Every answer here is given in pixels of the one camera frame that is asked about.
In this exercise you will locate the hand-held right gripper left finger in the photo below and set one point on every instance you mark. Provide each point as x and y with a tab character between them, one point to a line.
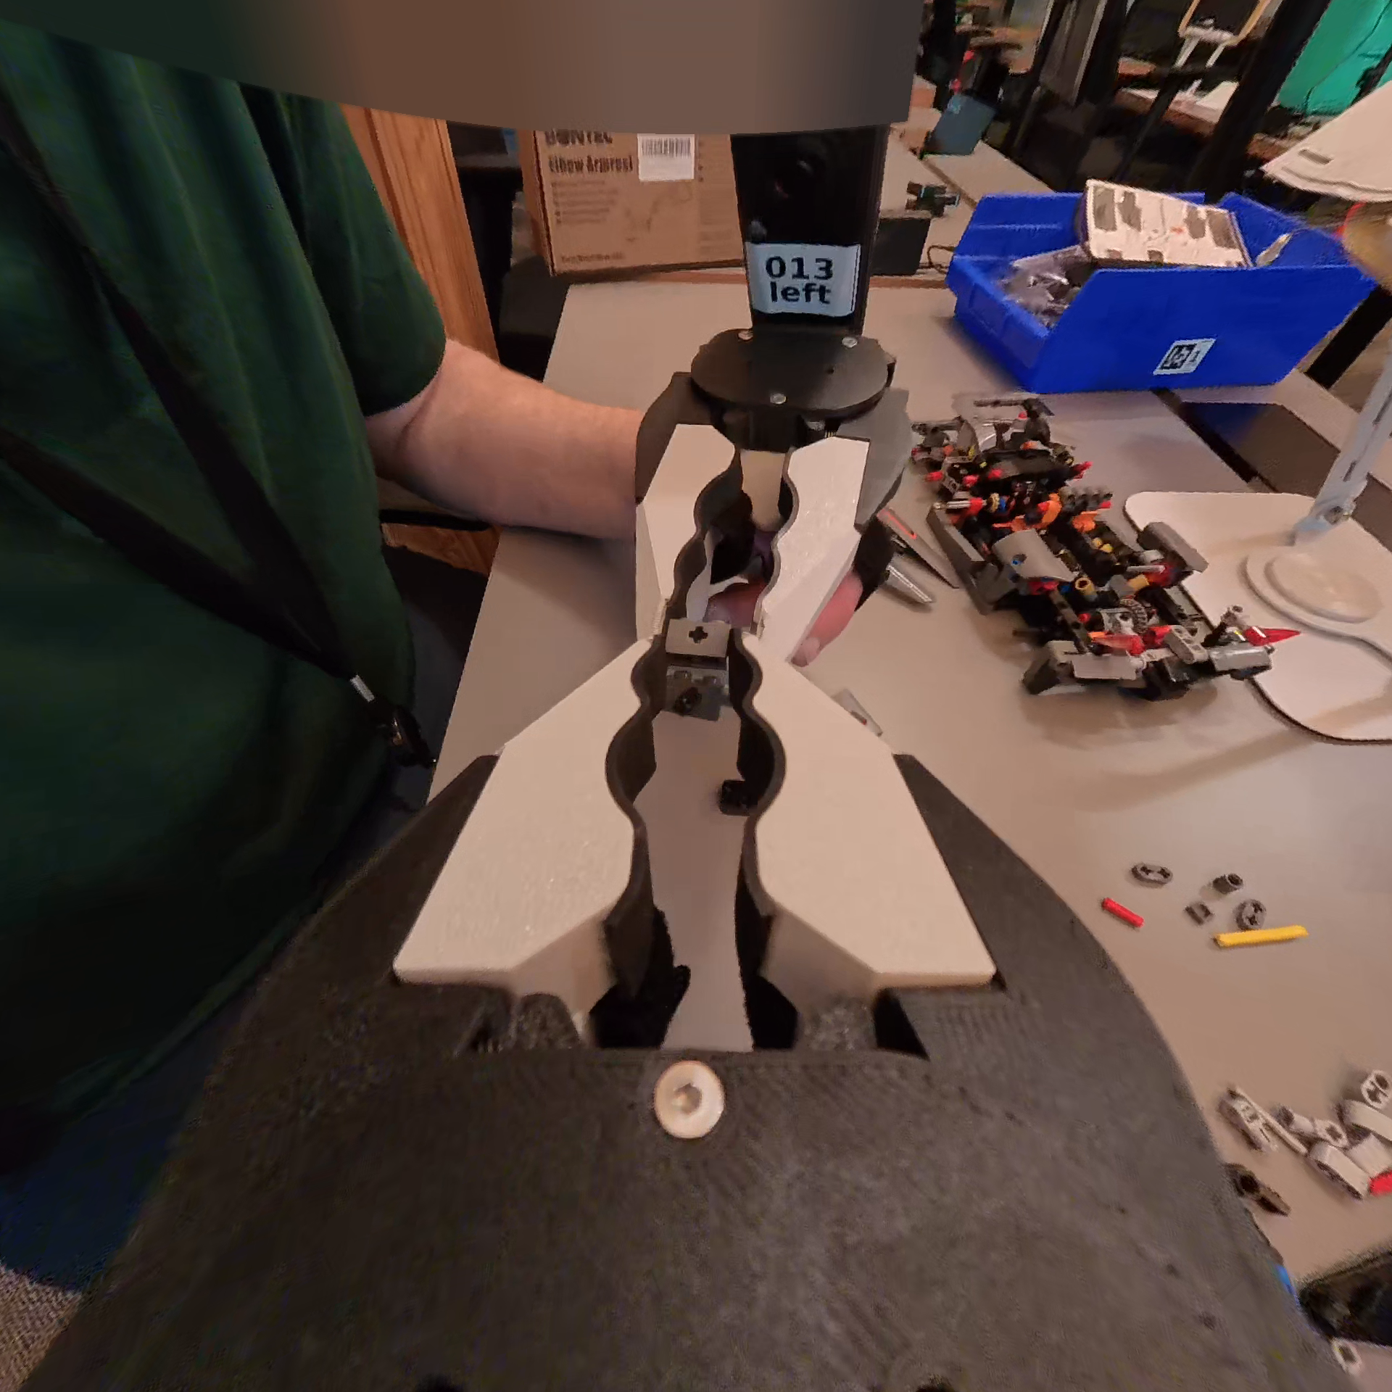
511	861

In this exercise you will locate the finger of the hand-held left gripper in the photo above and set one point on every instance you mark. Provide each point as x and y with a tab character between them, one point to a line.
659	521
831	488

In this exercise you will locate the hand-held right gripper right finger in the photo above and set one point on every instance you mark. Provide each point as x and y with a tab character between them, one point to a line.
859	861

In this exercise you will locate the small black lego assembly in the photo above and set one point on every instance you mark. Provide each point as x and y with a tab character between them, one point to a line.
734	796

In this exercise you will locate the dark grey lego block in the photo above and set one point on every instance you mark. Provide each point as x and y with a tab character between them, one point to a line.
696	690

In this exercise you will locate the person's left forearm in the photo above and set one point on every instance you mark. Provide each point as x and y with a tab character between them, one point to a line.
499	458

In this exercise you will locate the grey pointed lego panel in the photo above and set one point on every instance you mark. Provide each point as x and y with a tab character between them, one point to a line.
915	555

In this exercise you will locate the partly built lego car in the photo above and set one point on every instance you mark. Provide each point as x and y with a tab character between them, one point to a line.
1076	555

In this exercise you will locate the red lego pin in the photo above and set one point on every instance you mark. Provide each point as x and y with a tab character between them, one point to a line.
1123	912

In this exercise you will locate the yellow lego axle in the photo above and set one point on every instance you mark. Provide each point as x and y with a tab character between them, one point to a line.
1263	936

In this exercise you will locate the person's left hand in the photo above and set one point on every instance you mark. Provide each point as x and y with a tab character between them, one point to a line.
826	625

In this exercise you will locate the black case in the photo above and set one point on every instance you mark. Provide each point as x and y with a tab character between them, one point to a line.
903	244

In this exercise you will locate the cardboard box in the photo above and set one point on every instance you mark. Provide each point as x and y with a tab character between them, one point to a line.
608	219

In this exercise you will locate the clear plastic bags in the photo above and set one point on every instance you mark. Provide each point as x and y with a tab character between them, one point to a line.
1045	288

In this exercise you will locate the blue plastic bin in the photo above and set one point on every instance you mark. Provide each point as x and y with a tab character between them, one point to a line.
1142	316

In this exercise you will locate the cluster of dark grey connectors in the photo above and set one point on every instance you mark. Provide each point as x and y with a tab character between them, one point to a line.
1230	884

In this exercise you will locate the printed sticker sheet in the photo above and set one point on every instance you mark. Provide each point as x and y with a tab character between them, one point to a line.
1163	223

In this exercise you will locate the person's green shirt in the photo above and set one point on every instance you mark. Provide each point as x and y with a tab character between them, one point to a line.
164	542

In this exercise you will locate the white book stand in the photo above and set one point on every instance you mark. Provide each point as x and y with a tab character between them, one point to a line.
1305	575

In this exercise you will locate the black pole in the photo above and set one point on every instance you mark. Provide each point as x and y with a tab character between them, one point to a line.
1250	97

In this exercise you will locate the cluster of light grey connectors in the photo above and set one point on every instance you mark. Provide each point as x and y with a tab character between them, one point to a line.
1339	1142

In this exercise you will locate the person's dark trousers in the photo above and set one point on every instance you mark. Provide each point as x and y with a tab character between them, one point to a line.
65	1197

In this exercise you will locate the open instruction book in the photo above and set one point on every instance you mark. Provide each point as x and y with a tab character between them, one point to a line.
1339	156

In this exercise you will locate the teal cover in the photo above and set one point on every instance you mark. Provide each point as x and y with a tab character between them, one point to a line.
1348	55

